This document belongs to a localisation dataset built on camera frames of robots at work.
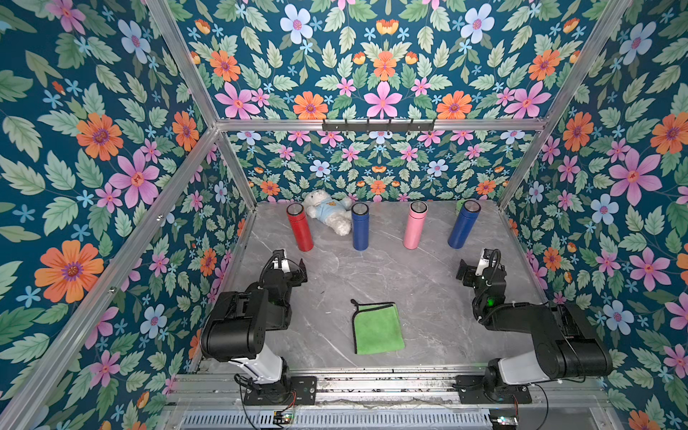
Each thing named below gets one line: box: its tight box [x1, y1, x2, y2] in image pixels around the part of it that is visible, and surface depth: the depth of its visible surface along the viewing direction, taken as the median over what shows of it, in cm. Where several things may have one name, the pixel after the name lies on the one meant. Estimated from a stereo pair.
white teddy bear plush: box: [301, 189, 353, 236], surface depth 108 cm
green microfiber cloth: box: [350, 298, 405, 355], surface depth 85 cm
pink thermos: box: [403, 200, 430, 250], surface depth 96 cm
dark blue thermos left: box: [351, 201, 370, 252], surface depth 97 cm
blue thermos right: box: [447, 199, 482, 250], surface depth 97 cm
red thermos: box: [285, 202, 314, 252], surface depth 95 cm
